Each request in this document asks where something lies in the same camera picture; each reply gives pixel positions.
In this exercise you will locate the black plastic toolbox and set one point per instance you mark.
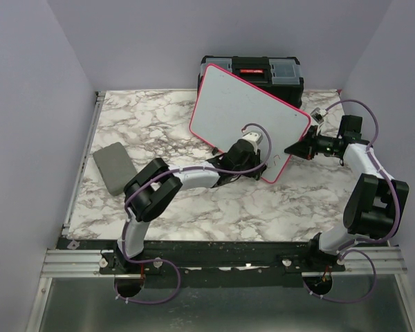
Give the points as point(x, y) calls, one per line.
point(279, 76)

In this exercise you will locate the pink framed whiteboard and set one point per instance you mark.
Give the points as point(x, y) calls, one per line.
point(226, 103)

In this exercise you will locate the aluminium extrusion frame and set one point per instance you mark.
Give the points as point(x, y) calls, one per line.
point(65, 263)

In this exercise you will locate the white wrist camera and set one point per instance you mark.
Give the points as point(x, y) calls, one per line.
point(319, 116)
point(254, 138)

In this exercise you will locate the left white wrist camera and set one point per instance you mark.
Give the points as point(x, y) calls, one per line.
point(254, 138)

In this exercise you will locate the grey sponge block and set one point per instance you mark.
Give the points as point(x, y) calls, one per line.
point(115, 167)

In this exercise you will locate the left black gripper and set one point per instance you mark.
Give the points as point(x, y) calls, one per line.
point(254, 158)

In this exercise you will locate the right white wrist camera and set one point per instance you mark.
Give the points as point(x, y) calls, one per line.
point(319, 116)

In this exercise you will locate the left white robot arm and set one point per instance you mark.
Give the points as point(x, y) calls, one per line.
point(148, 194)

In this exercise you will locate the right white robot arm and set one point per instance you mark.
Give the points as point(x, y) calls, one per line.
point(375, 207)

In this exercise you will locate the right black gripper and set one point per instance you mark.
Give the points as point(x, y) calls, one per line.
point(304, 149)

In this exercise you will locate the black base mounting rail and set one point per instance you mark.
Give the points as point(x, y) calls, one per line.
point(199, 264)

